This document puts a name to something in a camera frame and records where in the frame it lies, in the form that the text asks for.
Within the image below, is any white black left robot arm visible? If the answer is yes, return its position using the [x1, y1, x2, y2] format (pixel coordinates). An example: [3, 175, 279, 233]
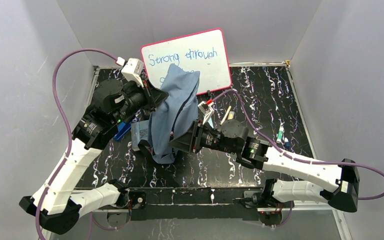
[19, 79, 169, 239]

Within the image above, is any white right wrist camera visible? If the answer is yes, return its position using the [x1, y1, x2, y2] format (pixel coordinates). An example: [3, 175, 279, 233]
[197, 99, 215, 125]

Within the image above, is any dark blue Nineteen Eighty-Four book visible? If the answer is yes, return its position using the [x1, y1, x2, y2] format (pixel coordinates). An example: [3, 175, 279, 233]
[130, 120, 150, 152]

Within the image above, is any blue student backpack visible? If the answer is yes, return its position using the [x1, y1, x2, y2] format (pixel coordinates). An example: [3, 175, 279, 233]
[138, 63, 200, 165]

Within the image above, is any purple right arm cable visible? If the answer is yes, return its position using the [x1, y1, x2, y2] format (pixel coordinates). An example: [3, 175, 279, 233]
[211, 88, 384, 201]

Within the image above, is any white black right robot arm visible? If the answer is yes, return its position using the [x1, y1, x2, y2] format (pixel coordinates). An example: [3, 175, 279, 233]
[169, 120, 360, 213]

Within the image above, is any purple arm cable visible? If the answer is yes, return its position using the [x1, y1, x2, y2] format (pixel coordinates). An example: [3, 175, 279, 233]
[34, 48, 127, 240]
[211, 88, 384, 201]

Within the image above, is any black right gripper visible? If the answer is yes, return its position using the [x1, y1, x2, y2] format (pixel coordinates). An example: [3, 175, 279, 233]
[167, 119, 237, 155]

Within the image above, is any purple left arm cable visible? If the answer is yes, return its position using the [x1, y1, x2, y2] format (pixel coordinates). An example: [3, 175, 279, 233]
[34, 48, 127, 240]

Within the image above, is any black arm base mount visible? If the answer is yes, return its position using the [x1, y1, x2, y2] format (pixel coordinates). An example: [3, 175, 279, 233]
[104, 187, 295, 227]

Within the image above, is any pink framed whiteboard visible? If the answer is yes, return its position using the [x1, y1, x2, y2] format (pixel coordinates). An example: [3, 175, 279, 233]
[140, 28, 232, 95]

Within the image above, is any blue stapler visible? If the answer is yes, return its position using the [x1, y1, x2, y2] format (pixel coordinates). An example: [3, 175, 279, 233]
[113, 121, 132, 142]

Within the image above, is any green white glue stick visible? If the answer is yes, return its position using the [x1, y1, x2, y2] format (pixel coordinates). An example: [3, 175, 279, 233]
[276, 125, 285, 144]

